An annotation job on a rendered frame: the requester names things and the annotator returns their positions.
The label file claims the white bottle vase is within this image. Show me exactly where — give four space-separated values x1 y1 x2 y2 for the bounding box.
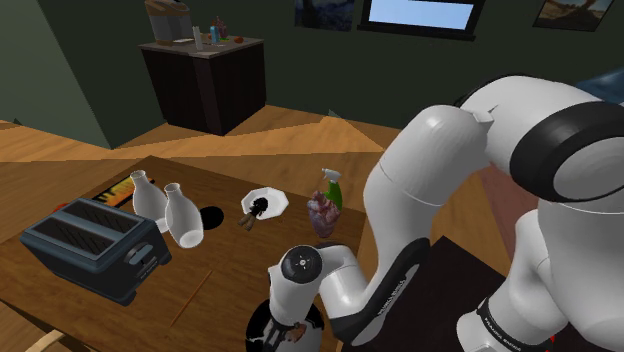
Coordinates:
163 182 205 250
129 169 170 235

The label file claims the black and brown figure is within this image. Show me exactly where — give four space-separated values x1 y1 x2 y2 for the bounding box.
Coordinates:
237 196 270 232

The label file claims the black round coaster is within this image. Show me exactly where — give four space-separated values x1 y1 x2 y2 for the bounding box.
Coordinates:
199 206 226 232

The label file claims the dark cabinet with items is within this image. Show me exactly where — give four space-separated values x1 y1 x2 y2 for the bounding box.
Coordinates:
138 0 268 137

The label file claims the brown pencil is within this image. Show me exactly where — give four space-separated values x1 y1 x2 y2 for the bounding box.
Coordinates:
168 268 215 328

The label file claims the dark robot stand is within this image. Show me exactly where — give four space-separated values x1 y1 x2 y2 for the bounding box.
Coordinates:
340 235 624 352

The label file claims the dark blue wall picture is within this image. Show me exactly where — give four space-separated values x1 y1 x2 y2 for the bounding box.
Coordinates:
293 0 357 33

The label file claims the pink veined vase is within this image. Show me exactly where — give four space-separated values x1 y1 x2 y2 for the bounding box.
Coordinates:
306 189 342 240

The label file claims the black glossy round bowl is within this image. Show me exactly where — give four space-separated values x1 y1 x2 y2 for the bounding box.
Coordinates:
244 297 327 352

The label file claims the green spray bottle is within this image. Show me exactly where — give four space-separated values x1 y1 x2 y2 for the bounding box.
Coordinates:
321 167 344 214

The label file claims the dark blue toaster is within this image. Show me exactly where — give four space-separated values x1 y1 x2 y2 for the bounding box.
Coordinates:
19 197 173 308

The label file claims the orange and black book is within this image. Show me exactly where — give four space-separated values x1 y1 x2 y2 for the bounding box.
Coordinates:
91 174 157 209

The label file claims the brown landscape wall picture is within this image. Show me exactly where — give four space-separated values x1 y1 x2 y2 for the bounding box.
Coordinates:
532 0 616 33

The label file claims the white octagonal plate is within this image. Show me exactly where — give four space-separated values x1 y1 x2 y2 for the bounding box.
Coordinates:
240 186 290 222

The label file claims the dark framed window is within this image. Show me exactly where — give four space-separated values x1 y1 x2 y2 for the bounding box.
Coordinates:
357 0 487 43

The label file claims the wooden table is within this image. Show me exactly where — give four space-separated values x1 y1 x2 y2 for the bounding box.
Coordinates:
0 155 368 352

